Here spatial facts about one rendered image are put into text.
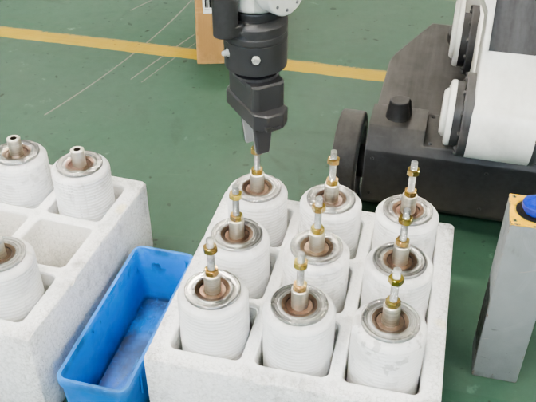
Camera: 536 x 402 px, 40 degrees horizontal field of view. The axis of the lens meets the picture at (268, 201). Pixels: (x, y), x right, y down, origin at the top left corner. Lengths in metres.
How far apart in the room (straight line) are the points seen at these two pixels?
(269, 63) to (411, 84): 0.70
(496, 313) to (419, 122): 0.44
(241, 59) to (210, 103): 0.91
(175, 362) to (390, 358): 0.28
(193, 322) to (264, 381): 0.12
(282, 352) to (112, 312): 0.35
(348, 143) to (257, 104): 0.42
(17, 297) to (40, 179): 0.28
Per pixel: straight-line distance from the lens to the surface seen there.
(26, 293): 1.11
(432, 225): 1.13
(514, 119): 1.24
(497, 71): 1.25
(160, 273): 1.30
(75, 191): 1.24
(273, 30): 0.99
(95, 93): 2.00
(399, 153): 1.41
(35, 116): 1.94
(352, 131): 1.44
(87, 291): 1.20
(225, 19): 0.97
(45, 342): 1.12
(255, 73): 1.01
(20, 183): 1.30
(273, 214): 1.15
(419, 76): 1.70
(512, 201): 1.09
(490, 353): 1.22
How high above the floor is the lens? 0.94
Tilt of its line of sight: 37 degrees down
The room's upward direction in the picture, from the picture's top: straight up
